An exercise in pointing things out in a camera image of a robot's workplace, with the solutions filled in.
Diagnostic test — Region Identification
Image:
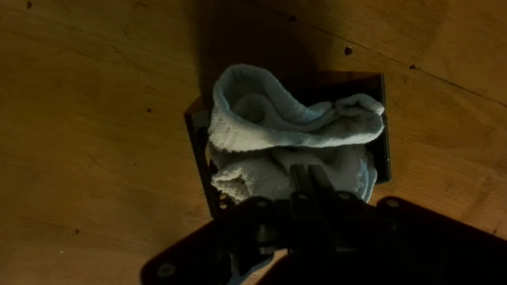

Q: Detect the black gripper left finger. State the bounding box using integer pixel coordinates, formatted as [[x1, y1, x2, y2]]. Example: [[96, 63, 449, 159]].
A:
[[288, 164, 313, 213]]

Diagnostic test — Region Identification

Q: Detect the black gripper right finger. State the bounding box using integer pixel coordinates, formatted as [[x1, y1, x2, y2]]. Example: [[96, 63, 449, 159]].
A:
[[307, 164, 338, 213]]

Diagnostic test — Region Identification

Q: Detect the light blue towel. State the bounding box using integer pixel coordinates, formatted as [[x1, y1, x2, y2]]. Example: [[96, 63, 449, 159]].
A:
[[204, 63, 386, 207]]

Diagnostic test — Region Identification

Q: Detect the black perforated box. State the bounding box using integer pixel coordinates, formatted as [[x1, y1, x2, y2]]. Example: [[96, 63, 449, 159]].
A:
[[182, 72, 392, 221]]

